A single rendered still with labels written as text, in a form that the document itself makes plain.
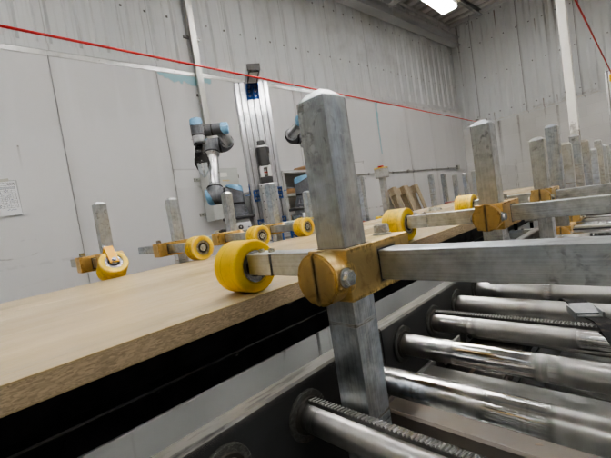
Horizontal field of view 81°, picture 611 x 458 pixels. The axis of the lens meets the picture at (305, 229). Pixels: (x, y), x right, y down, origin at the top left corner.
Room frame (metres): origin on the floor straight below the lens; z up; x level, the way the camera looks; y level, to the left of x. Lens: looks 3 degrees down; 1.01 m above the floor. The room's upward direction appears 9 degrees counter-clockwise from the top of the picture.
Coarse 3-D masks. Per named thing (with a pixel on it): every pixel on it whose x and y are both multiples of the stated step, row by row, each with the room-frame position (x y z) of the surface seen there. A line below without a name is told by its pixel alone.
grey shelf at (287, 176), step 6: (282, 174) 4.55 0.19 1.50; (288, 174) 5.17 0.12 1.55; (294, 174) 5.25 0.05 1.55; (300, 174) 5.33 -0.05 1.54; (282, 180) 4.56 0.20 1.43; (288, 180) 5.17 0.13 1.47; (288, 186) 5.16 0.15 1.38; (294, 186) 5.23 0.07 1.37; (288, 198) 5.14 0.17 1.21; (294, 198) 5.21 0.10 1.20; (288, 204) 4.57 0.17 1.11; (294, 204) 5.19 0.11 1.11; (288, 210) 5.12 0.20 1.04; (288, 216) 4.55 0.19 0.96
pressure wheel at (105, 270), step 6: (102, 258) 1.03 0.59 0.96; (120, 258) 1.06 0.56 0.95; (126, 258) 1.06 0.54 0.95; (102, 264) 1.01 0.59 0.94; (108, 264) 1.02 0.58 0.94; (114, 264) 1.03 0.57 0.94; (120, 264) 1.04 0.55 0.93; (126, 264) 1.05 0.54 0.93; (96, 270) 1.03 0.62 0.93; (102, 270) 1.01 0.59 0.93; (108, 270) 1.01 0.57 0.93; (114, 270) 1.02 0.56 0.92; (120, 270) 1.03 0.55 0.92; (126, 270) 1.06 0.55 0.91; (102, 276) 1.02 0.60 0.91; (108, 276) 1.02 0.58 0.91; (114, 276) 1.03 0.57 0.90
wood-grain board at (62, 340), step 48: (528, 192) 2.48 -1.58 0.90; (288, 240) 1.44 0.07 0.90; (432, 240) 0.91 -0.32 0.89; (96, 288) 0.85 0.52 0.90; (144, 288) 0.74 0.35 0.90; (192, 288) 0.65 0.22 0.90; (288, 288) 0.55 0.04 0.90; (0, 336) 0.49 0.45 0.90; (48, 336) 0.45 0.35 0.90; (96, 336) 0.42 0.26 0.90; (144, 336) 0.39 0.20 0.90; (192, 336) 0.43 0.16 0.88; (0, 384) 0.31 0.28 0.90; (48, 384) 0.33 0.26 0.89
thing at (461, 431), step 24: (456, 336) 0.63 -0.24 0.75; (480, 384) 0.47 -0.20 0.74; (504, 384) 0.46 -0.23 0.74; (408, 408) 0.44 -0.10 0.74; (432, 408) 0.43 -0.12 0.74; (576, 408) 0.39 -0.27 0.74; (600, 408) 0.39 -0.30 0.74; (432, 432) 0.40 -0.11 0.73; (456, 432) 0.38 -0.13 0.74; (480, 432) 0.38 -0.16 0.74; (504, 432) 0.37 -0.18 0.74; (504, 456) 0.35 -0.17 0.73; (528, 456) 0.33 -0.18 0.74; (552, 456) 0.33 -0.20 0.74; (576, 456) 0.32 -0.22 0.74
